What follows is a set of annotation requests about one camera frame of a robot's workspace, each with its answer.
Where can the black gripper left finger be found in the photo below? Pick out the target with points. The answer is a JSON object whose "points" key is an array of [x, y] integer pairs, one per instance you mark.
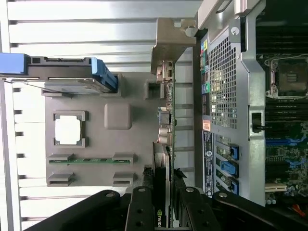
{"points": [[142, 211]]}

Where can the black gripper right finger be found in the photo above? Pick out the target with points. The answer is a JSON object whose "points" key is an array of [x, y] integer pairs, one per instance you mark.
{"points": [[192, 211]]}

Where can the green RAM stick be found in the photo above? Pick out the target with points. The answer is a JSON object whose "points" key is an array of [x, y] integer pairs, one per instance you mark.
{"points": [[91, 160]]}

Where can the grey parts rack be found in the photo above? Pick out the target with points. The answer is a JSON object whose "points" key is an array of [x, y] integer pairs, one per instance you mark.
{"points": [[101, 144]]}

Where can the white expansion slot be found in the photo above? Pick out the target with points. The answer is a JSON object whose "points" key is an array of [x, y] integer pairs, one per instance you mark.
{"points": [[274, 187]]}

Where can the green motherboard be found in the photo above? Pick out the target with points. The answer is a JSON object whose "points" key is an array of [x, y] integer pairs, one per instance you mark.
{"points": [[284, 154]]}

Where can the silver CPU chip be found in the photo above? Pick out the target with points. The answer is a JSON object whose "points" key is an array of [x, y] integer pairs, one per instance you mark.
{"points": [[68, 130]]}

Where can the blue expansion slot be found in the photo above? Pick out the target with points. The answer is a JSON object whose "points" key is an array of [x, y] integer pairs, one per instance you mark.
{"points": [[281, 142]]}

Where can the grey open PC case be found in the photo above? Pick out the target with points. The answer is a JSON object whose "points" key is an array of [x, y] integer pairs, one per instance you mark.
{"points": [[255, 79]]}

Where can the hard disk drive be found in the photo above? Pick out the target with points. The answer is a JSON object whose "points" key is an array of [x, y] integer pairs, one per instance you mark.
{"points": [[60, 68]]}

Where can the CPU socket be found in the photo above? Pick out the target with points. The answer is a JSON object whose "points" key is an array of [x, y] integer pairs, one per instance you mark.
{"points": [[291, 79]]}

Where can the blue disk carrier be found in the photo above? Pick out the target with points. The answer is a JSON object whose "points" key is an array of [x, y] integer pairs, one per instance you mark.
{"points": [[12, 63]]}

